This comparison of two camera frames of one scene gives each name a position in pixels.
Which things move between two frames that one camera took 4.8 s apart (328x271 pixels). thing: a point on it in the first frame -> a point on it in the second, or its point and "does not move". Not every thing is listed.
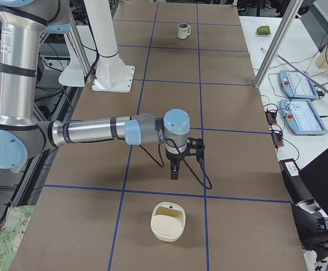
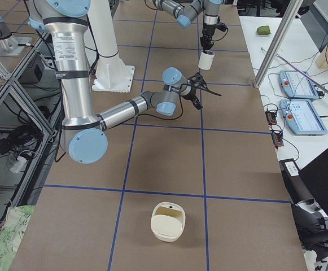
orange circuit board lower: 277,139 does not move
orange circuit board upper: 271,117 does not move
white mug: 183,30 -> 206,58
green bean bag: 263,30 does not move
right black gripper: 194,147 -> 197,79
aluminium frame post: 293,7 does not move
